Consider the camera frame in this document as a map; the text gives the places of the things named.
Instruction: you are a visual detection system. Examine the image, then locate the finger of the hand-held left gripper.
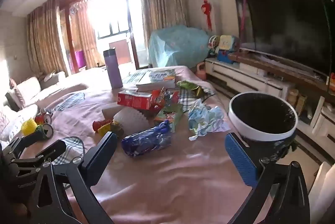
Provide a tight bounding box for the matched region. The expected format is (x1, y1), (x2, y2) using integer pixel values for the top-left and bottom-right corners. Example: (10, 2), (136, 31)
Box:
(5, 135), (67, 162)

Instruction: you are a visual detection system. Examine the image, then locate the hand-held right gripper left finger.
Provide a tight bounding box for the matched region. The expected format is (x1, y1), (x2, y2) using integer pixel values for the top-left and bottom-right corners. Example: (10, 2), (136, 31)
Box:
(26, 131), (118, 224)

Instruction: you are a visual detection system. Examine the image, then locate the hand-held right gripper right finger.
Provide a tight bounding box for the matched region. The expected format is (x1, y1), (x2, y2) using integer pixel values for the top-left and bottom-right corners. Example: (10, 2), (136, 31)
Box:
(225, 132), (311, 224)

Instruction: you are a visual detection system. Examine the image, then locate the white foam fruit net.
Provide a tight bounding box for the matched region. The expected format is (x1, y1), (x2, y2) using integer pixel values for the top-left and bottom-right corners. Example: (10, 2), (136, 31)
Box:
(113, 107), (149, 136)

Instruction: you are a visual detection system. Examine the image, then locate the blue snack packet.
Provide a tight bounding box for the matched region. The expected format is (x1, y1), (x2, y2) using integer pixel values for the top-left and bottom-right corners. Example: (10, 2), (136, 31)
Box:
(121, 120), (174, 158)

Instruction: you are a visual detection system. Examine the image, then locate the blue white paper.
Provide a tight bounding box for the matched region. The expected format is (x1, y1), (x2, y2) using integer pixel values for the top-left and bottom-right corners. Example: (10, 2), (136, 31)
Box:
(188, 98), (231, 141)

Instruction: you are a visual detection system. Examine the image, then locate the red snack package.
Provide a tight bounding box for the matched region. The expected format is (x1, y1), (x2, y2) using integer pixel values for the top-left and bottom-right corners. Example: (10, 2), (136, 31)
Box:
(117, 90), (157, 111)

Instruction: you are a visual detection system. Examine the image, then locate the green snack packet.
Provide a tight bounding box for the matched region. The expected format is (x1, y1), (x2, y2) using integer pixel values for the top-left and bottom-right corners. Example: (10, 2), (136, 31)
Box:
(154, 103), (184, 133)

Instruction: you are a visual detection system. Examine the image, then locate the green drink can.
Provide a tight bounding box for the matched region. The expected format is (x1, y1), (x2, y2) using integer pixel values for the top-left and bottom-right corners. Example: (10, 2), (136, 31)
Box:
(35, 123), (54, 140)

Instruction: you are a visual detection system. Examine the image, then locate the red plastic toy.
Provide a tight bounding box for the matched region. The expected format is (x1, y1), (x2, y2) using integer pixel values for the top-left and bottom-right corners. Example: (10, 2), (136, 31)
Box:
(92, 119), (113, 133)

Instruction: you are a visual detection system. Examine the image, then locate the red drink can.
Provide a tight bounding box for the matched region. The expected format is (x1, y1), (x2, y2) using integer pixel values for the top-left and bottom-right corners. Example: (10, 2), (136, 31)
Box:
(34, 108), (54, 125)

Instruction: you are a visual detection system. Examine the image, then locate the pink striped cushion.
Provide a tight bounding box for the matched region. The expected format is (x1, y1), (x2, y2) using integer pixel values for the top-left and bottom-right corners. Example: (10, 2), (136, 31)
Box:
(10, 76), (42, 109)

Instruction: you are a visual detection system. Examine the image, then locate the light sofa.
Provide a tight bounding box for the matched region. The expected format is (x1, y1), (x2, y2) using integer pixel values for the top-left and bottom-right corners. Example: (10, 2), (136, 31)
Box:
(5, 70), (88, 112)

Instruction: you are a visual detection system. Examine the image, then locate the pink blanket with plaid patches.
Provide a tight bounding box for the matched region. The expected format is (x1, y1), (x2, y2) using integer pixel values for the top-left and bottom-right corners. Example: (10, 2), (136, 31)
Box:
(19, 66), (274, 224)

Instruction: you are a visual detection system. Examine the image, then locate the white tv cabinet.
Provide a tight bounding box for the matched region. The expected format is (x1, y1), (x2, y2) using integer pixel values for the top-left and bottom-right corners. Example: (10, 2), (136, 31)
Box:
(204, 57), (335, 162)

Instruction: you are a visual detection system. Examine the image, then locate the thin white blue book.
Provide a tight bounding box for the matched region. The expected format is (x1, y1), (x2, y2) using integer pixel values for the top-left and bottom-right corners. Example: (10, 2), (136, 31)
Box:
(121, 70), (147, 85)

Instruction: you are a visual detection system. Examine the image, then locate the purple thermos bottle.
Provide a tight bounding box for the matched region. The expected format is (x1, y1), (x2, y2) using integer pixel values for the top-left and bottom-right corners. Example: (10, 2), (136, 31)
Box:
(103, 48), (124, 89)

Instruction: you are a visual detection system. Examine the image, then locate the green yellow snack bag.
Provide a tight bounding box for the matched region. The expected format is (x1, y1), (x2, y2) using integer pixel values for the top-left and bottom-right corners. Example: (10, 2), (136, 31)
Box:
(176, 80), (208, 97)

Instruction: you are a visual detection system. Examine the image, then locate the thick white book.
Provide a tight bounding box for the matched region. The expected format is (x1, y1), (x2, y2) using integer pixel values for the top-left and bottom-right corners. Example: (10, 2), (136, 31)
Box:
(135, 68), (177, 92)

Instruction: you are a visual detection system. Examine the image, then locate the magenta storage box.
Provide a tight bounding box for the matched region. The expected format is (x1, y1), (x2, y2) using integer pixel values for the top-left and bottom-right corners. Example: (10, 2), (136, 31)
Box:
(75, 50), (86, 69)

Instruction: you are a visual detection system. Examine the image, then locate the brown wooden tv shelf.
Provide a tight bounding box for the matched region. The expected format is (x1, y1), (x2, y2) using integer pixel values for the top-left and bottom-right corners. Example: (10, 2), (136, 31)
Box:
(228, 52), (335, 104)

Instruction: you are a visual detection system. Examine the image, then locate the pink watering can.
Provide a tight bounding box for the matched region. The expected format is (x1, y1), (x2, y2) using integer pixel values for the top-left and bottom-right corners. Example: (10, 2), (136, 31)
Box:
(196, 62), (208, 80)

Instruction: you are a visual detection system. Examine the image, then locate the blue toy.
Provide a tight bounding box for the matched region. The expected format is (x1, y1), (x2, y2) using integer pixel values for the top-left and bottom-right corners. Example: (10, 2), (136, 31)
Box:
(217, 50), (237, 63)

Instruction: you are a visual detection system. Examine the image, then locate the beige patterned curtain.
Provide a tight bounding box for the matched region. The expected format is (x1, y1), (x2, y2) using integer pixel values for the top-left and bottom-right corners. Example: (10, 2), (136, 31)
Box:
(26, 0), (69, 76)
(138, 0), (188, 67)

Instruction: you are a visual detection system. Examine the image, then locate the colourful toy phone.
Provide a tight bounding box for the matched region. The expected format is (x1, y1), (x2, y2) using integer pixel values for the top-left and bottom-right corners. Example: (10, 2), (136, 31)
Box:
(208, 35), (240, 55)

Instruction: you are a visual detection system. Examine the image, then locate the orange balcony curtain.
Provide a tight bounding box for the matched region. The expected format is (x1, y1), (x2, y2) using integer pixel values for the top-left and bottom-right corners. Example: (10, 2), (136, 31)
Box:
(68, 1), (101, 69)

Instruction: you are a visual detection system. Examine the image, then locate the teal dust cover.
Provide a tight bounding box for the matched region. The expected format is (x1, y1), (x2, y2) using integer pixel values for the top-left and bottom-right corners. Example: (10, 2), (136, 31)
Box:
(148, 25), (214, 69)

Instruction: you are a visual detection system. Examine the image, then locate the sliding glass door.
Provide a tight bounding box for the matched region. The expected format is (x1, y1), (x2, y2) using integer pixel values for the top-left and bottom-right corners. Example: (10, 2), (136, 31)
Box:
(60, 0), (140, 73)

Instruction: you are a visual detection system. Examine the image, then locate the black television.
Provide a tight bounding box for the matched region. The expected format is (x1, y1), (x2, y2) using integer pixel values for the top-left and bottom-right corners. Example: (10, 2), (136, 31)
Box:
(233, 0), (332, 78)

